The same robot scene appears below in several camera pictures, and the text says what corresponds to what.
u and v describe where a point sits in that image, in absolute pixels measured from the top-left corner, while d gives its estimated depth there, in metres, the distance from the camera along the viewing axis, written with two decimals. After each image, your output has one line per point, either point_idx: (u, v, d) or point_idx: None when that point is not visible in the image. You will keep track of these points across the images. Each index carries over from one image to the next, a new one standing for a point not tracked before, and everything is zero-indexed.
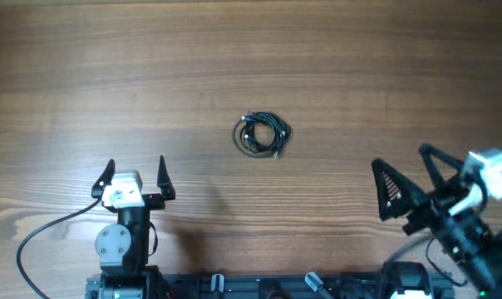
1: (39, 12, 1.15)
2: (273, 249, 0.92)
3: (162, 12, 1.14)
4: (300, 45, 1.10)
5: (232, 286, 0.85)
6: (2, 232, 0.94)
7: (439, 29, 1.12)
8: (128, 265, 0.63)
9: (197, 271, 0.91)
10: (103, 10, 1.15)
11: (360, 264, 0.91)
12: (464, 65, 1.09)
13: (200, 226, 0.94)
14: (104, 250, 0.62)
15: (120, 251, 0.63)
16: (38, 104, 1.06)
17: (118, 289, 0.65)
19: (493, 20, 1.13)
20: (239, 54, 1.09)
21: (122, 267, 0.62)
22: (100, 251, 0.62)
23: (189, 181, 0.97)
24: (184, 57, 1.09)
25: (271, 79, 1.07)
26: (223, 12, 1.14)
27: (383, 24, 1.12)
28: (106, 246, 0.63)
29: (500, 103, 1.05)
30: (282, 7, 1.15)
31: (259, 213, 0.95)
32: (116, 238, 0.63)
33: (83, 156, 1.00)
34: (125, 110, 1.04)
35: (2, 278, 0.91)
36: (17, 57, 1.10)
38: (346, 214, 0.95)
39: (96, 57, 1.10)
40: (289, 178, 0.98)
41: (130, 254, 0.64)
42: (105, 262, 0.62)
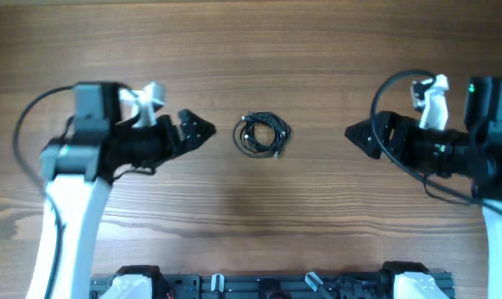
1: (37, 11, 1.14)
2: (273, 249, 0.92)
3: (161, 11, 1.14)
4: (299, 45, 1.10)
5: (232, 286, 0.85)
6: (2, 232, 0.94)
7: (439, 29, 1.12)
8: (114, 105, 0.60)
9: (198, 271, 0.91)
10: (103, 10, 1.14)
11: (359, 264, 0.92)
12: (464, 65, 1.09)
13: (201, 226, 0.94)
14: (86, 114, 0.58)
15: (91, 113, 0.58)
16: (38, 104, 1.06)
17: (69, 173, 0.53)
19: (493, 19, 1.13)
20: (239, 54, 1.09)
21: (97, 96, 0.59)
22: (80, 123, 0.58)
23: (189, 181, 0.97)
24: (184, 57, 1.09)
25: (271, 79, 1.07)
26: (224, 12, 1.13)
27: (384, 24, 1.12)
28: (82, 105, 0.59)
29: None
30: (282, 7, 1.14)
31: (259, 213, 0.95)
32: (92, 100, 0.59)
33: None
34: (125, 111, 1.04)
35: (2, 277, 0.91)
36: (16, 57, 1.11)
38: (346, 215, 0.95)
39: (95, 57, 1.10)
40: (289, 179, 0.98)
41: (106, 114, 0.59)
42: (91, 86, 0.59)
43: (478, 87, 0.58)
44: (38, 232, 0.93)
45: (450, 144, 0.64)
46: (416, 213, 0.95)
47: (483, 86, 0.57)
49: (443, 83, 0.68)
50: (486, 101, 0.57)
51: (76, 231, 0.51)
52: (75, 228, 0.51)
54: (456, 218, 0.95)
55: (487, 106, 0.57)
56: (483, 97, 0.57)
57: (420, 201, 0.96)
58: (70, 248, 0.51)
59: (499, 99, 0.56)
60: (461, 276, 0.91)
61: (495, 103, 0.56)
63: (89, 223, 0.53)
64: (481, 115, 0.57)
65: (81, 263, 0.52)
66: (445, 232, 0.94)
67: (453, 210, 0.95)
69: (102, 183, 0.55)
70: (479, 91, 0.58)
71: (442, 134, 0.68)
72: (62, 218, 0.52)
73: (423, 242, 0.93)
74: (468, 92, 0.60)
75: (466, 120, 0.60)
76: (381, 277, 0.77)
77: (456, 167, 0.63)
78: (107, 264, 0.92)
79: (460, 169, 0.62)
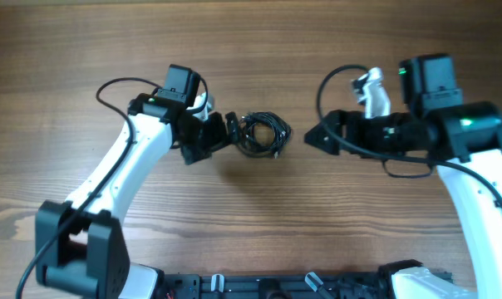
1: (38, 12, 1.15)
2: (273, 249, 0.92)
3: (161, 11, 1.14)
4: (300, 45, 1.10)
5: (232, 286, 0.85)
6: (2, 233, 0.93)
7: (439, 30, 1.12)
8: (190, 84, 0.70)
9: (198, 271, 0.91)
10: (103, 10, 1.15)
11: (359, 264, 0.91)
12: (464, 65, 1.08)
13: (201, 226, 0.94)
14: (169, 87, 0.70)
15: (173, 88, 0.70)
16: (38, 104, 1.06)
17: (148, 118, 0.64)
19: (492, 19, 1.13)
20: (239, 54, 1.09)
21: (180, 76, 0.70)
22: (163, 94, 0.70)
23: (189, 182, 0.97)
24: (184, 57, 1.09)
25: (271, 80, 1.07)
26: (224, 12, 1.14)
27: (383, 24, 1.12)
28: (172, 80, 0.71)
29: (499, 103, 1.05)
30: (282, 7, 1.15)
31: (259, 213, 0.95)
32: (174, 78, 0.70)
33: (83, 157, 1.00)
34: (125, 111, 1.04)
35: (2, 278, 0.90)
36: (16, 57, 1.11)
38: (346, 215, 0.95)
39: (96, 57, 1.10)
40: (289, 179, 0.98)
41: (186, 90, 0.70)
42: (180, 69, 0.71)
43: (406, 70, 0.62)
44: None
45: (398, 125, 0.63)
46: (416, 213, 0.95)
47: (410, 67, 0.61)
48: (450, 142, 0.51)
49: (376, 75, 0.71)
50: (418, 78, 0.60)
51: (134, 160, 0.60)
52: (134, 157, 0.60)
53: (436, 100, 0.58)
54: (455, 218, 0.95)
55: (419, 81, 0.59)
56: (413, 75, 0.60)
57: (420, 201, 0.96)
58: (125, 170, 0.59)
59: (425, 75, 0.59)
60: (462, 276, 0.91)
61: (425, 78, 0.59)
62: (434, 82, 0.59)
63: (143, 160, 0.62)
64: (415, 91, 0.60)
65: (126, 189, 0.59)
66: (445, 232, 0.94)
67: (453, 210, 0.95)
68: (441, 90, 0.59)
69: (163, 136, 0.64)
70: (407, 72, 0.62)
71: (388, 119, 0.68)
72: (135, 137, 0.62)
73: (424, 242, 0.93)
74: (399, 75, 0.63)
75: (404, 100, 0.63)
76: (381, 284, 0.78)
77: (410, 146, 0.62)
78: None
79: (414, 147, 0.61)
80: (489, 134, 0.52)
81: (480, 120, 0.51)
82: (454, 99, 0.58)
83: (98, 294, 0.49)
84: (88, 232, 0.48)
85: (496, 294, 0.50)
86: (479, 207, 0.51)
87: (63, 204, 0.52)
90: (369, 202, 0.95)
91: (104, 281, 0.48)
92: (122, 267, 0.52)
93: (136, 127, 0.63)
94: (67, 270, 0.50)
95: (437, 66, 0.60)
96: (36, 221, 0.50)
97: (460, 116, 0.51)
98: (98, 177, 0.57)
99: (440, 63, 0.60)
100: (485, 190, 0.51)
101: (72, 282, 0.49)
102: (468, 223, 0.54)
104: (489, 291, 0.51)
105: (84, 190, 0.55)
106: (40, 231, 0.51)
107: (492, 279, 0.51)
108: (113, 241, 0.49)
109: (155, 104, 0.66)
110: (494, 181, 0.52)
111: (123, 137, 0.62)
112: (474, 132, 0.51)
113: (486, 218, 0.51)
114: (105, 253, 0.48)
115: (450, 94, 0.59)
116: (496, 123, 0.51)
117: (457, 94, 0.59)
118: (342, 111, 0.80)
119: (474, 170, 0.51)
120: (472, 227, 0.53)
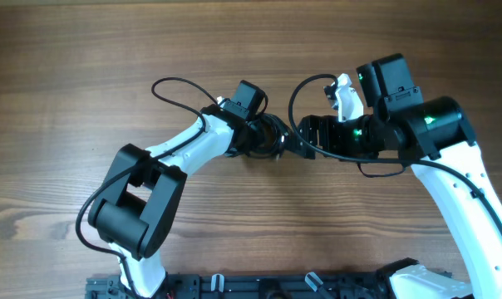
1: (38, 12, 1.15)
2: (273, 250, 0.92)
3: (161, 11, 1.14)
4: (299, 45, 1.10)
5: (232, 286, 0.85)
6: (2, 233, 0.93)
7: (438, 30, 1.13)
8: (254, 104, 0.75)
9: (198, 271, 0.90)
10: (103, 10, 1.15)
11: (359, 264, 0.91)
12: (463, 65, 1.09)
13: (201, 226, 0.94)
14: (236, 101, 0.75)
15: (238, 104, 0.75)
16: (37, 104, 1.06)
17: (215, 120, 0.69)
19: (490, 21, 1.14)
20: (239, 54, 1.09)
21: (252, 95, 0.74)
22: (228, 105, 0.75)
23: (189, 182, 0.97)
24: (184, 57, 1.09)
25: (271, 80, 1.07)
26: (224, 12, 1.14)
27: (383, 24, 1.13)
28: (239, 95, 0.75)
29: (499, 103, 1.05)
30: (282, 7, 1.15)
31: (259, 212, 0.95)
32: (243, 94, 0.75)
33: (83, 156, 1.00)
34: (125, 110, 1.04)
35: (2, 278, 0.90)
36: (16, 57, 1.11)
38: (346, 215, 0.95)
39: (95, 57, 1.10)
40: (290, 179, 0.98)
41: (250, 105, 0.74)
42: (250, 86, 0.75)
43: (366, 75, 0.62)
44: (38, 232, 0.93)
45: (366, 127, 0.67)
46: (415, 213, 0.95)
47: (368, 73, 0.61)
48: (415, 141, 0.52)
49: (345, 80, 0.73)
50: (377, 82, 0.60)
51: (199, 143, 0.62)
52: (204, 141, 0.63)
53: (397, 102, 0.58)
54: None
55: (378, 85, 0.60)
56: (373, 80, 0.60)
57: (420, 201, 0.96)
58: (191, 147, 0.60)
59: (383, 79, 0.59)
60: (462, 276, 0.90)
61: (383, 80, 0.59)
62: (393, 83, 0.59)
63: (207, 149, 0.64)
64: (376, 95, 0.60)
65: (191, 162, 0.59)
66: (445, 232, 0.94)
67: None
68: (401, 91, 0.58)
69: (226, 138, 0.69)
70: (367, 78, 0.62)
71: (356, 120, 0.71)
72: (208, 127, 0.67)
73: (424, 242, 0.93)
74: (360, 81, 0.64)
75: (369, 105, 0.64)
76: (381, 287, 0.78)
77: (378, 147, 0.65)
78: (107, 264, 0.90)
79: (382, 148, 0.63)
80: (452, 129, 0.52)
81: (443, 116, 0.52)
82: (414, 98, 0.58)
83: (140, 242, 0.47)
84: (159, 181, 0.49)
85: (489, 284, 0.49)
86: (457, 202, 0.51)
87: (144, 150, 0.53)
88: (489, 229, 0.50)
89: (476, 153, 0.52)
90: (369, 203, 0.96)
91: (152, 231, 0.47)
92: (169, 228, 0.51)
93: (207, 121, 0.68)
94: (120, 212, 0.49)
95: (394, 67, 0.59)
96: (117, 157, 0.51)
97: (422, 115, 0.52)
98: (171, 144, 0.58)
99: (396, 65, 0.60)
100: (460, 183, 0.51)
101: (120, 226, 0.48)
102: (451, 220, 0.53)
104: (483, 285, 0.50)
105: (160, 149, 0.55)
106: (115, 165, 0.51)
107: (483, 271, 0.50)
108: (175, 197, 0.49)
109: (223, 112, 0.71)
110: (468, 173, 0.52)
111: (196, 124, 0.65)
112: (438, 128, 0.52)
113: (468, 211, 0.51)
114: (165, 203, 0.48)
115: (410, 93, 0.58)
116: (459, 117, 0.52)
117: (417, 92, 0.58)
118: (306, 119, 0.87)
119: (447, 164, 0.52)
120: (455, 223, 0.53)
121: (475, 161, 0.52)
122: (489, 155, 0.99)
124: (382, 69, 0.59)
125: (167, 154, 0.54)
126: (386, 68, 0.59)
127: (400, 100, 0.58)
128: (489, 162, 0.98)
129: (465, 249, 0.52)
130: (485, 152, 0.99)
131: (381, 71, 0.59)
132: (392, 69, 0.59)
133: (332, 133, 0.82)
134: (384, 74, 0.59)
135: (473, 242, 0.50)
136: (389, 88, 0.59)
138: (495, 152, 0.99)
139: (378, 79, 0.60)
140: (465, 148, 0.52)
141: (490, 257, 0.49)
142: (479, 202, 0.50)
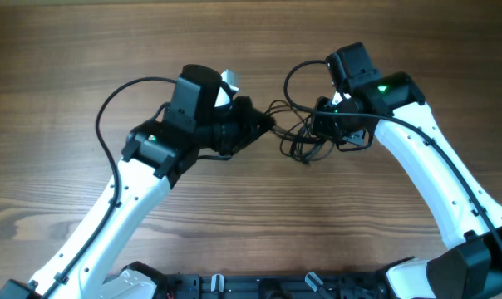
1: (38, 12, 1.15)
2: (273, 250, 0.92)
3: (161, 11, 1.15)
4: (299, 45, 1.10)
5: (232, 286, 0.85)
6: (2, 233, 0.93)
7: (437, 30, 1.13)
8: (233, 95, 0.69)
9: (198, 271, 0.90)
10: (103, 10, 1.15)
11: (359, 264, 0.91)
12: (463, 66, 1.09)
13: (201, 226, 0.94)
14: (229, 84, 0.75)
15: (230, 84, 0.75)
16: (37, 104, 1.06)
17: (186, 114, 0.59)
19: (490, 21, 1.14)
20: (239, 54, 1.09)
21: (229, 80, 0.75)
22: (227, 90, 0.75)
23: (189, 182, 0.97)
24: (184, 57, 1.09)
25: (271, 80, 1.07)
26: (224, 12, 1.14)
27: (383, 24, 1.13)
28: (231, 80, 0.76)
29: (499, 103, 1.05)
30: (282, 7, 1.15)
31: (259, 213, 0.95)
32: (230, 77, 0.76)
33: (83, 156, 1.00)
34: (125, 110, 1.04)
35: (2, 278, 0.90)
36: (16, 57, 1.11)
38: (346, 216, 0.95)
39: (95, 57, 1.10)
40: (290, 179, 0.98)
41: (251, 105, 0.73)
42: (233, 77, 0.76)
43: (332, 62, 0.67)
44: (38, 233, 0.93)
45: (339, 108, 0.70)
46: (415, 213, 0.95)
47: (334, 60, 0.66)
48: (371, 106, 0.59)
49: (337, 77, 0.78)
50: (342, 65, 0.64)
51: (131, 207, 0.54)
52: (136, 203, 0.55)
53: (360, 82, 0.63)
54: None
55: (342, 70, 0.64)
56: (337, 64, 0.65)
57: (420, 201, 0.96)
58: (119, 218, 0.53)
59: (346, 61, 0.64)
60: None
61: (346, 63, 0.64)
62: (356, 66, 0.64)
63: (148, 201, 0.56)
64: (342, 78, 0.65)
65: (123, 234, 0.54)
66: None
67: None
68: (362, 73, 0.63)
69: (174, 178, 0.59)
70: (333, 65, 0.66)
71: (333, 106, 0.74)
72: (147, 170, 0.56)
73: (424, 242, 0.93)
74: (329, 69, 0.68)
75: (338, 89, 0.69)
76: (381, 288, 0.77)
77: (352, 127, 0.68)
78: None
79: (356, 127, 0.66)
80: (404, 95, 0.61)
81: (395, 85, 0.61)
82: (375, 77, 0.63)
83: None
84: None
85: (453, 223, 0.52)
86: (412, 150, 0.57)
87: (35, 278, 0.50)
88: (444, 173, 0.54)
89: (425, 110, 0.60)
90: (369, 203, 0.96)
91: None
92: None
93: (156, 148, 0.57)
94: None
95: (355, 51, 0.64)
96: (4, 292, 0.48)
97: (375, 85, 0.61)
98: (95, 222, 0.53)
99: (357, 50, 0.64)
100: (414, 135, 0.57)
101: None
102: (415, 174, 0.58)
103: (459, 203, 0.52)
104: (447, 225, 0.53)
105: (80, 237, 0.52)
106: None
107: (444, 212, 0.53)
108: None
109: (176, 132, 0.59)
110: (420, 125, 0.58)
111: (159, 148, 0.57)
112: (391, 95, 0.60)
113: (423, 158, 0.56)
114: None
115: (371, 74, 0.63)
116: (407, 85, 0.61)
117: (376, 73, 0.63)
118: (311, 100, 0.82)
119: (401, 118, 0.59)
120: (417, 174, 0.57)
121: (424, 116, 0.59)
122: (489, 155, 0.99)
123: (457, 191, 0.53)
124: (343, 55, 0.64)
125: (81, 249, 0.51)
126: (348, 54, 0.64)
127: (362, 80, 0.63)
128: (489, 162, 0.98)
129: (430, 197, 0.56)
130: (485, 152, 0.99)
131: (344, 56, 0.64)
132: (355, 54, 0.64)
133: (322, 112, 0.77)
134: (348, 59, 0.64)
135: (430, 183, 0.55)
136: (351, 70, 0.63)
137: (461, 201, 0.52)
138: (495, 152, 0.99)
139: (342, 62, 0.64)
140: (416, 107, 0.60)
141: (448, 197, 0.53)
142: (430, 149, 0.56)
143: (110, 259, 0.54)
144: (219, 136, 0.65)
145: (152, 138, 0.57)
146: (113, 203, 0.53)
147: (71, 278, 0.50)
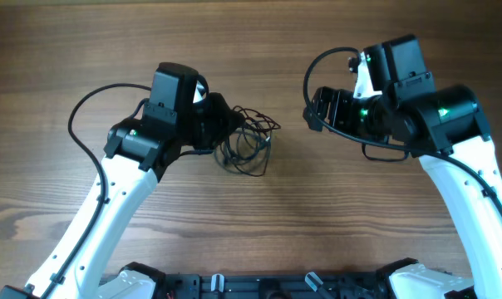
1: (38, 12, 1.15)
2: (273, 250, 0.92)
3: (161, 11, 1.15)
4: (299, 45, 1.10)
5: (232, 286, 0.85)
6: (2, 233, 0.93)
7: (438, 30, 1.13)
8: (207, 90, 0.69)
9: (198, 271, 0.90)
10: (103, 10, 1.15)
11: (359, 264, 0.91)
12: (463, 65, 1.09)
13: (201, 226, 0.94)
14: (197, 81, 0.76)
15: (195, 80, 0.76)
16: (37, 104, 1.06)
17: (165, 107, 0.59)
19: (490, 21, 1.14)
20: (239, 54, 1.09)
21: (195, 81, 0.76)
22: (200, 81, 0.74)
23: (189, 182, 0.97)
24: (184, 57, 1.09)
25: (271, 80, 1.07)
26: (223, 12, 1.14)
27: (383, 24, 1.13)
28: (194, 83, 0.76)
29: (499, 103, 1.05)
30: (282, 7, 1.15)
31: (259, 212, 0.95)
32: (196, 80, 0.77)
33: (83, 156, 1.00)
34: (125, 110, 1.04)
35: (2, 278, 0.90)
36: (16, 56, 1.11)
38: (346, 216, 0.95)
39: (95, 57, 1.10)
40: (289, 179, 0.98)
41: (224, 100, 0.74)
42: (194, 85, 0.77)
43: (377, 58, 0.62)
44: (38, 233, 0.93)
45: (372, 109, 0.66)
46: (415, 213, 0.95)
47: (380, 56, 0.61)
48: (428, 134, 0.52)
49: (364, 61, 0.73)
50: (388, 65, 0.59)
51: (120, 202, 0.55)
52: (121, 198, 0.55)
53: (408, 88, 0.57)
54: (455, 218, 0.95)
55: (389, 71, 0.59)
56: (382, 63, 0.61)
57: (420, 201, 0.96)
58: (109, 214, 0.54)
59: (395, 61, 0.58)
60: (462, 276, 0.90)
61: (395, 65, 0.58)
62: (405, 69, 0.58)
63: (135, 196, 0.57)
64: (387, 80, 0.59)
65: (114, 230, 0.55)
66: (445, 232, 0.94)
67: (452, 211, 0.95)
68: (412, 77, 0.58)
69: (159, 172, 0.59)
70: (378, 60, 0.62)
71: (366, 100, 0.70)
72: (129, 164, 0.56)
73: (424, 242, 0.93)
74: (369, 63, 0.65)
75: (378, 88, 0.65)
76: (381, 287, 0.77)
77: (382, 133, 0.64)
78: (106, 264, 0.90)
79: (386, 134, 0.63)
80: (466, 122, 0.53)
81: (456, 106, 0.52)
82: (426, 85, 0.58)
83: None
84: None
85: (494, 284, 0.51)
86: (469, 200, 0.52)
87: (31, 281, 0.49)
88: (499, 233, 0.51)
89: (489, 149, 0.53)
90: (369, 203, 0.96)
91: None
92: None
93: (138, 141, 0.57)
94: None
95: (406, 50, 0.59)
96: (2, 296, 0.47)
97: (435, 106, 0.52)
98: (86, 218, 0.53)
99: (409, 47, 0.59)
100: (472, 182, 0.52)
101: None
102: (460, 218, 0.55)
103: None
104: (488, 284, 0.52)
105: (71, 235, 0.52)
106: None
107: (489, 272, 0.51)
108: None
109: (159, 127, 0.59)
110: (479, 169, 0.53)
111: (141, 141, 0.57)
112: (451, 120, 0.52)
113: (479, 209, 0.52)
114: None
115: (422, 79, 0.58)
116: (473, 107, 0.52)
117: (430, 78, 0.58)
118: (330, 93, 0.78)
119: (460, 159, 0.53)
120: (465, 221, 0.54)
121: (487, 157, 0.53)
122: None
123: None
124: (392, 52, 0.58)
125: (75, 248, 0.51)
126: (398, 52, 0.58)
127: (410, 86, 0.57)
128: None
129: (470, 244, 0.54)
130: None
131: (392, 56, 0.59)
132: (406, 53, 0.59)
133: (342, 109, 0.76)
134: (399, 59, 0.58)
135: (480, 240, 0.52)
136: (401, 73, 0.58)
137: None
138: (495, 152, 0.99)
139: (391, 61, 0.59)
140: (479, 143, 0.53)
141: (496, 257, 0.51)
142: (489, 201, 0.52)
143: (105, 256, 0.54)
144: (198, 133, 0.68)
145: (133, 132, 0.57)
146: (101, 200, 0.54)
147: (68, 278, 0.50)
